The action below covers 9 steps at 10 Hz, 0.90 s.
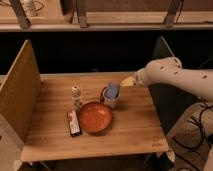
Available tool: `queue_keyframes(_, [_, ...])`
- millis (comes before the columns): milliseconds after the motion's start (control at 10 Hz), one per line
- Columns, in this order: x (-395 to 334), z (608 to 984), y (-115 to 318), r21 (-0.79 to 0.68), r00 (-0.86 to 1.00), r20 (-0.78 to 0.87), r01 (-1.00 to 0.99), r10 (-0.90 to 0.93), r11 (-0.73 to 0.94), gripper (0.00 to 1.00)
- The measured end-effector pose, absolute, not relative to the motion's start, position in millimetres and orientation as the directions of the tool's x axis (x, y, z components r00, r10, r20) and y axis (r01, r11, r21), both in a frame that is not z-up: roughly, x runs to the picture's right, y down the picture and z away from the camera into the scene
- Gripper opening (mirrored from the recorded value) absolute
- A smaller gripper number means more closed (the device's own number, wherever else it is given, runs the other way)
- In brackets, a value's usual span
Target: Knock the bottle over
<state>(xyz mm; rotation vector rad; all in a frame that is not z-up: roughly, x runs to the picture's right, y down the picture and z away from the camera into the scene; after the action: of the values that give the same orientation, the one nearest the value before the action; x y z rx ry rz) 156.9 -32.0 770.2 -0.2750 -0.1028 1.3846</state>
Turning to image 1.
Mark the wooden side panel left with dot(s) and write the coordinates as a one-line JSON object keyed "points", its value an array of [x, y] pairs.
{"points": [[18, 94]]}

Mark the wooden shelf frame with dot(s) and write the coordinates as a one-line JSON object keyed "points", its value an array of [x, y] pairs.
{"points": [[107, 15]]}

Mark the red and black flat box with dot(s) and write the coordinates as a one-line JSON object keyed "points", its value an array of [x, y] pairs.
{"points": [[73, 123]]}

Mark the blue item in mug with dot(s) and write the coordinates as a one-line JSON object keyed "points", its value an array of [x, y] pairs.
{"points": [[112, 90]]}

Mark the white cup on shelf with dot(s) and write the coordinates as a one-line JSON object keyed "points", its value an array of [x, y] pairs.
{"points": [[30, 7]]}

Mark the dark side panel right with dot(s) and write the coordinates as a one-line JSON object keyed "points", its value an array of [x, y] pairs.
{"points": [[174, 107]]}

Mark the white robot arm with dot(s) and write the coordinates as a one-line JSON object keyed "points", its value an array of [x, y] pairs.
{"points": [[169, 71]]}

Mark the orange round bowl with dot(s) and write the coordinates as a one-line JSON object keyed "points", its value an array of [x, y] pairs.
{"points": [[94, 117]]}

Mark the yellow foam gripper tip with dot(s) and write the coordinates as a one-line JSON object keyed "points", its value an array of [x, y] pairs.
{"points": [[128, 82]]}

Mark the small clear plastic bottle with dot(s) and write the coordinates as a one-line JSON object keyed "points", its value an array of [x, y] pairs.
{"points": [[76, 96]]}

